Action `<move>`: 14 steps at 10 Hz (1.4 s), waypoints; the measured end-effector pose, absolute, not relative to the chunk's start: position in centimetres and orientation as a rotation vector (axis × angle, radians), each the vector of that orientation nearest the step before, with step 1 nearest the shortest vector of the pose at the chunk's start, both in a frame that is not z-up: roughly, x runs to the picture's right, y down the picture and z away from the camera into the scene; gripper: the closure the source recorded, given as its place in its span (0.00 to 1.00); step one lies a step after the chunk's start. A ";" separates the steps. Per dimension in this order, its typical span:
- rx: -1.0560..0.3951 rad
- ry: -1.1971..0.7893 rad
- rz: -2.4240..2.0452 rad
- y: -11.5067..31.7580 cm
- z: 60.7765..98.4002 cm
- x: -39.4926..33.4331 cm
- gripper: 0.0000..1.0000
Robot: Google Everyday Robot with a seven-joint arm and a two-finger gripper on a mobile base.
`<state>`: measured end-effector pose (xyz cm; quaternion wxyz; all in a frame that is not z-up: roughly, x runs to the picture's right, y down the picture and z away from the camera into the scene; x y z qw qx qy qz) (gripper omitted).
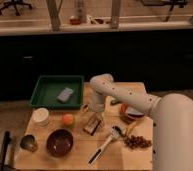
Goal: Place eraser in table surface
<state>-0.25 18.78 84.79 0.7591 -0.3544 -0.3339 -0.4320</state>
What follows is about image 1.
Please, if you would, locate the white cup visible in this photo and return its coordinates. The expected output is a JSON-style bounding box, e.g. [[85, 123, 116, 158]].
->
[[32, 108, 49, 126]]

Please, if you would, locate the red object on shelf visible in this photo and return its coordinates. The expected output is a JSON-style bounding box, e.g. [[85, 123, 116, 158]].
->
[[69, 17, 82, 25]]

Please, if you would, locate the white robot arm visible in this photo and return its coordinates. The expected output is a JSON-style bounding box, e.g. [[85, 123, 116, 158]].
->
[[89, 74, 193, 171]]

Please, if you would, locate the green vegetable piece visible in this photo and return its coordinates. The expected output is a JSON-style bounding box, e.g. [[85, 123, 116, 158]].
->
[[110, 99, 121, 105]]

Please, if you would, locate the red and white plate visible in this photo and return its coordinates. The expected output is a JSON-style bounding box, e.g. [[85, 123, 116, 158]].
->
[[119, 104, 144, 123]]

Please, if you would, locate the orange fruit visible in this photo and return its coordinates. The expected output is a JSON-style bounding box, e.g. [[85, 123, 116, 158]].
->
[[61, 114, 75, 126]]

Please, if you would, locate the black office chair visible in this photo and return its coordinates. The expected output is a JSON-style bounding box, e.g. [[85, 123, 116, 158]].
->
[[0, 0, 33, 16]]

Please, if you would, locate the brown wooden block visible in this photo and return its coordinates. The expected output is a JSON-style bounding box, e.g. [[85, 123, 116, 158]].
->
[[83, 117, 101, 135]]

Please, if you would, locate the green plastic tray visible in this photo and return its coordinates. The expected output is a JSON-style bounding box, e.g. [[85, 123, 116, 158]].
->
[[30, 75, 84, 110]]

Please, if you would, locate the yellow banana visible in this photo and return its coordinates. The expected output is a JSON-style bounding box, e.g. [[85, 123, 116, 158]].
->
[[125, 120, 138, 136]]

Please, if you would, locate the black tripod leg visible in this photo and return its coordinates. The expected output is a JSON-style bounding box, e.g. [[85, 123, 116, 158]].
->
[[0, 131, 11, 171]]

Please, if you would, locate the dark brown bowl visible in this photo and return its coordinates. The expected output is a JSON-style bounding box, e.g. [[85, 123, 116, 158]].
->
[[46, 129, 73, 157]]

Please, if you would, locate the small metal cup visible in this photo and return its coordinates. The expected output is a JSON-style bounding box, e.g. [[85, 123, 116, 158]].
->
[[20, 134, 38, 152]]

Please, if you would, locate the grey eraser block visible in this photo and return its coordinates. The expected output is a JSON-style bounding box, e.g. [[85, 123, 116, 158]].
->
[[57, 87, 74, 102]]

